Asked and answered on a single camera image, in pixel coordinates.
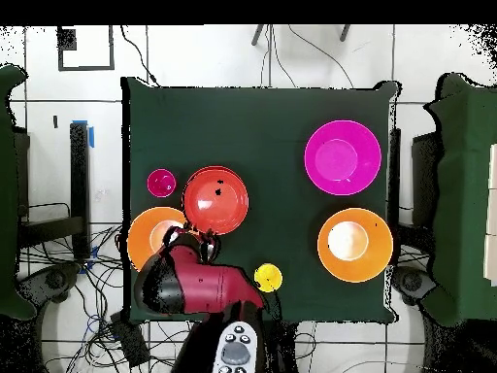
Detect red plastic bowl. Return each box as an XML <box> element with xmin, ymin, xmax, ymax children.
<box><xmin>182</xmin><ymin>165</ymin><xmax>250</xmax><ymax>236</ymax></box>

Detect large orange plastic bowl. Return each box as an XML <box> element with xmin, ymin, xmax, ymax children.
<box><xmin>126</xmin><ymin>206</ymin><xmax>188</xmax><ymax>273</ymax></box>
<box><xmin>316</xmin><ymin>207</ymin><xmax>394</xmax><ymax>284</ymax></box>

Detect crimson plastic cup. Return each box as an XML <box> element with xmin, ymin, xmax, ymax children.
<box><xmin>146</xmin><ymin>167</ymin><xmax>178</xmax><ymax>199</ymax></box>

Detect yellow plastic cup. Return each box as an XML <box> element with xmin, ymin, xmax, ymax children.
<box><xmin>253</xmin><ymin>262</ymin><xmax>284</xmax><ymax>293</ymax></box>

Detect black power strip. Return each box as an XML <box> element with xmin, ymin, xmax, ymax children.
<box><xmin>109</xmin><ymin>310</ymin><xmax>151</xmax><ymax>369</ymax></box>

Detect dark green tablecloth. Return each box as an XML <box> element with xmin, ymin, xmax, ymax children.
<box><xmin>120</xmin><ymin>76</ymin><xmax>401</xmax><ymax>325</ymax></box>

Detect black chair base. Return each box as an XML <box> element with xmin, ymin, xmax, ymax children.
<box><xmin>18</xmin><ymin>263</ymin><xmax>81</xmax><ymax>308</ymax></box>
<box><xmin>391</xmin><ymin>265</ymin><xmax>436</xmax><ymax>306</ymax></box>

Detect large pink plastic bowl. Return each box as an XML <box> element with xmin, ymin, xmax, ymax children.
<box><xmin>303</xmin><ymin>119</ymin><xmax>382</xmax><ymax>196</ymax></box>

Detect green cloth side table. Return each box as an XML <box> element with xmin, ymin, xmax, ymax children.
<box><xmin>424</xmin><ymin>72</ymin><xmax>497</xmax><ymax>327</ymax></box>
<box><xmin>0</xmin><ymin>63</ymin><xmax>38</xmax><ymax>322</ymax></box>

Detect tangle of floor cables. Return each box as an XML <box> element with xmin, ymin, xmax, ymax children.
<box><xmin>18</xmin><ymin>224</ymin><xmax>195</xmax><ymax>373</ymax></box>

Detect black metal frame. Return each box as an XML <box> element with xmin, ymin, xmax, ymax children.
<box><xmin>15</xmin><ymin>119</ymin><xmax>95</xmax><ymax>261</ymax></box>

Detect camera tripod legs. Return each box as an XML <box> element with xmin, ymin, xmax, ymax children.
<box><xmin>250</xmin><ymin>24</ymin><xmax>351</xmax><ymax>47</ymax></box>

